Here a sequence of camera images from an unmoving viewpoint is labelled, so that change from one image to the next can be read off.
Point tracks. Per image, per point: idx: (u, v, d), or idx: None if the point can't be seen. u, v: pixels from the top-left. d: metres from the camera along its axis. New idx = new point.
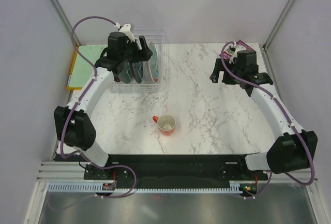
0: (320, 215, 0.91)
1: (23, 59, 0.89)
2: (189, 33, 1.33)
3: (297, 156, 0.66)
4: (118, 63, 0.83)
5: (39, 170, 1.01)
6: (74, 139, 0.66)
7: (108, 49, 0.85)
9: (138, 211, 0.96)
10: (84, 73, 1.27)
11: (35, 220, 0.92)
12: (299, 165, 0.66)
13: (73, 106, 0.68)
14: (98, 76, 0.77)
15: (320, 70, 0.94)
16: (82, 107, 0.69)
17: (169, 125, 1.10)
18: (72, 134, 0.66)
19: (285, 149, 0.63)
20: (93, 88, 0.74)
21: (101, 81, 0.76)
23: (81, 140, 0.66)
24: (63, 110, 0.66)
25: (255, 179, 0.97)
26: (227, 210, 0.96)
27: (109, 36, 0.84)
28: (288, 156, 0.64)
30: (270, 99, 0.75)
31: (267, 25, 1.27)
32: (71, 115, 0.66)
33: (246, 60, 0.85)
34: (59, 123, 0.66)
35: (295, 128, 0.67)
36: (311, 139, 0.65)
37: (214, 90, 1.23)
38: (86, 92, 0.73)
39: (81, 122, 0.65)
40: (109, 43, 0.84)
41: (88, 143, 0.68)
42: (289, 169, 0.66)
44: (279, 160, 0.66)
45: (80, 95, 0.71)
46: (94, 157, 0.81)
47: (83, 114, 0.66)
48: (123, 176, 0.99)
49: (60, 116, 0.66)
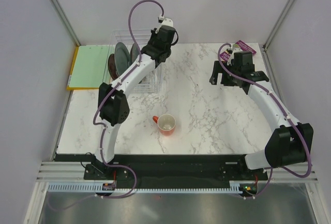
0: (320, 215, 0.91)
1: (23, 59, 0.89)
2: (189, 33, 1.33)
3: (294, 150, 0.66)
4: (162, 53, 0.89)
5: (39, 170, 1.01)
6: (108, 112, 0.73)
7: (157, 39, 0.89)
9: (138, 211, 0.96)
10: (84, 73, 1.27)
11: (35, 220, 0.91)
12: (297, 159, 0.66)
13: (116, 85, 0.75)
14: (141, 62, 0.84)
15: (320, 71, 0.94)
16: (122, 88, 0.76)
17: (169, 125, 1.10)
18: (108, 108, 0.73)
19: (282, 140, 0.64)
20: (136, 73, 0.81)
21: (143, 68, 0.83)
23: (114, 115, 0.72)
24: (107, 87, 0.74)
25: (255, 179, 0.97)
26: (227, 210, 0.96)
27: (161, 28, 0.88)
28: (286, 148, 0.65)
30: (266, 94, 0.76)
31: (267, 25, 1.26)
32: (112, 92, 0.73)
33: (242, 59, 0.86)
34: (102, 95, 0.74)
35: (291, 121, 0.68)
36: (307, 132, 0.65)
37: (214, 90, 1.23)
38: (129, 75, 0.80)
39: (119, 101, 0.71)
40: (160, 34, 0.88)
41: (119, 120, 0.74)
42: (287, 162, 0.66)
44: (275, 152, 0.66)
45: (123, 77, 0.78)
46: (107, 146, 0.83)
47: (123, 94, 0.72)
48: (122, 176, 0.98)
49: (103, 90, 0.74)
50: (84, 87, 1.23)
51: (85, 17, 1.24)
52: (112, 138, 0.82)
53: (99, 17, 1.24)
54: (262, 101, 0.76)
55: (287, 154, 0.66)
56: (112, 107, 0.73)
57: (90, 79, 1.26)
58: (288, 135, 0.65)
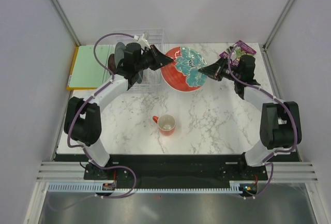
0: (320, 215, 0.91)
1: (22, 60, 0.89)
2: (189, 33, 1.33)
3: (284, 129, 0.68)
4: (133, 75, 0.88)
5: (39, 170, 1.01)
6: (79, 133, 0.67)
7: (123, 61, 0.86)
9: (138, 211, 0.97)
10: (84, 73, 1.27)
11: (35, 221, 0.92)
12: (289, 139, 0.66)
13: (88, 99, 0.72)
14: (115, 80, 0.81)
15: (320, 71, 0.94)
16: (96, 101, 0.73)
17: (169, 125, 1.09)
18: (79, 128, 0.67)
19: (270, 114, 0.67)
20: (109, 89, 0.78)
21: (116, 85, 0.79)
23: (85, 135, 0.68)
24: (77, 101, 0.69)
25: (255, 179, 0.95)
26: (227, 210, 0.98)
27: (125, 50, 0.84)
28: (274, 123, 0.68)
30: (257, 90, 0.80)
31: (267, 25, 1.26)
32: (83, 107, 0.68)
33: (246, 70, 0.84)
34: (71, 113, 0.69)
35: (278, 99, 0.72)
36: (294, 108, 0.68)
37: (214, 91, 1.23)
38: (102, 90, 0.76)
39: (93, 114, 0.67)
40: (125, 57, 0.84)
41: (92, 138, 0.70)
42: (279, 139, 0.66)
44: (267, 130, 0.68)
45: (96, 91, 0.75)
46: (96, 154, 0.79)
47: (96, 107, 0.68)
48: (122, 176, 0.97)
49: (73, 106, 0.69)
50: (84, 87, 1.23)
51: (84, 17, 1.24)
52: (98, 148, 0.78)
53: (99, 17, 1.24)
54: (255, 94, 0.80)
55: (279, 132, 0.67)
56: (82, 128, 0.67)
57: (89, 79, 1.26)
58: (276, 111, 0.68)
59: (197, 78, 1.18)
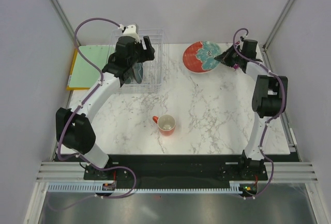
0: (320, 215, 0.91)
1: (22, 60, 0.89)
2: (189, 33, 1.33)
3: (273, 98, 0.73)
4: (125, 71, 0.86)
5: (39, 170, 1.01)
6: (72, 143, 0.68)
7: (116, 54, 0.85)
9: (138, 211, 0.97)
10: (84, 73, 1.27)
11: (35, 221, 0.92)
12: (276, 108, 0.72)
13: (75, 109, 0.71)
14: (104, 81, 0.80)
15: (320, 72, 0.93)
16: (84, 110, 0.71)
17: (169, 125, 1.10)
18: (72, 138, 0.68)
19: (260, 85, 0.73)
20: (98, 93, 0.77)
21: (106, 86, 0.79)
23: (78, 145, 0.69)
24: (65, 112, 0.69)
25: (255, 179, 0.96)
26: (227, 210, 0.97)
27: (118, 43, 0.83)
28: (265, 92, 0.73)
30: (257, 65, 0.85)
31: (267, 25, 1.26)
32: (72, 118, 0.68)
33: (247, 46, 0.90)
34: (60, 124, 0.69)
35: (273, 73, 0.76)
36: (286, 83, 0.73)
37: (214, 91, 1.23)
38: (90, 96, 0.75)
39: (81, 126, 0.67)
40: (118, 49, 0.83)
41: (85, 146, 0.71)
42: (266, 107, 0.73)
44: (257, 97, 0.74)
45: (84, 99, 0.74)
46: (93, 159, 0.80)
47: (84, 118, 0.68)
48: (122, 177, 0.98)
49: (61, 117, 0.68)
50: (83, 87, 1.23)
51: (84, 17, 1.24)
52: (94, 151, 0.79)
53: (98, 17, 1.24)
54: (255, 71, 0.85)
55: (267, 101, 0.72)
56: (73, 138, 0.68)
57: (88, 79, 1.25)
58: (268, 82, 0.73)
59: (212, 63, 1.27)
